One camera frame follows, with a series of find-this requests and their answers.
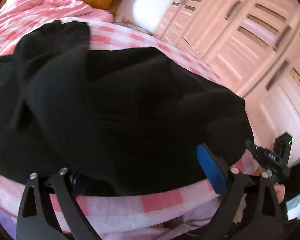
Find bedside table with cloth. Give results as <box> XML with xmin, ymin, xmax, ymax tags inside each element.
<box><xmin>113</xmin><ymin>15</ymin><xmax>153</xmax><ymax>36</ymax></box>

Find pink wooden wardrobe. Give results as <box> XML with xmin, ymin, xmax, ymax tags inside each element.
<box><xmin>154</xmin><ymin>0</ymin><xmax>300</xmax><ymax>164</ymax></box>

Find black pants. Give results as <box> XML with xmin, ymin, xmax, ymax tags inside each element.
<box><xmin>0</xmin><ymin>21</ymin><xmax>254</xmax><ymax>196</ymax></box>

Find person's right hand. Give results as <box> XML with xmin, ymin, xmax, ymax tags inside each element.
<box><xmin>274</xmin><ymin>184</ymin><xmax>285</xmax><ymax>203</ymax></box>

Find pink checkered bed sheet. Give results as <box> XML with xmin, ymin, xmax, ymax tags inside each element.
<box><xmin>0</xmin><ymin>20</ymin><xmax>220</xmax><ymax>239</ymax></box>

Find pink quilt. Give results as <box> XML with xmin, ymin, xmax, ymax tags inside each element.
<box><xmin>0</xmin><ymin>0</ymin><xmax>114</xmax><ymax>56</ymax></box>

